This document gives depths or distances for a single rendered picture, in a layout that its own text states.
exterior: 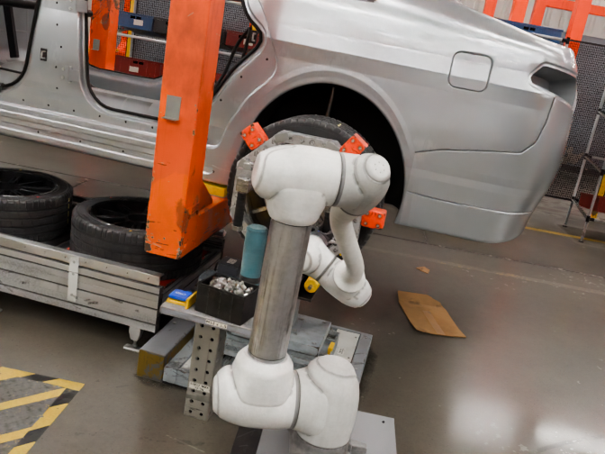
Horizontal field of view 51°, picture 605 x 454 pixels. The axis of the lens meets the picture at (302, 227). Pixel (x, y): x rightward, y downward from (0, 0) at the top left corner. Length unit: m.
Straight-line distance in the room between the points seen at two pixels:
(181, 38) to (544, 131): 1.56
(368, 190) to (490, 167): 1.50
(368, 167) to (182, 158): 1.27
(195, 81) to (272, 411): 1.36
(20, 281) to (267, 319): 1.85
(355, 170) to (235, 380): 0.62
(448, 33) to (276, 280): 1.65
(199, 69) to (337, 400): 1.40
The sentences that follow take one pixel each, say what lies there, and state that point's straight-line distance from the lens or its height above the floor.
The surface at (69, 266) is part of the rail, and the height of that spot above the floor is 0.34.
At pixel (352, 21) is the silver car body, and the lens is 2.92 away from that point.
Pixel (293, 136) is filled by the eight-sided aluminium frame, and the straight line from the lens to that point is 2.52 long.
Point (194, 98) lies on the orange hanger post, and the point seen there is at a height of 1.19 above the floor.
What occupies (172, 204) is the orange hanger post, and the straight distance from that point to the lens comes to 2.64.
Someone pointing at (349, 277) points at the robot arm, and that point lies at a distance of 1.92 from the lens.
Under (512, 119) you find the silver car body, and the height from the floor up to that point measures 1.31.
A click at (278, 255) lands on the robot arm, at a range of 1.51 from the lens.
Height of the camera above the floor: 1.48
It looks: 16 degrees down
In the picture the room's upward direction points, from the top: 10 degrees clockwise
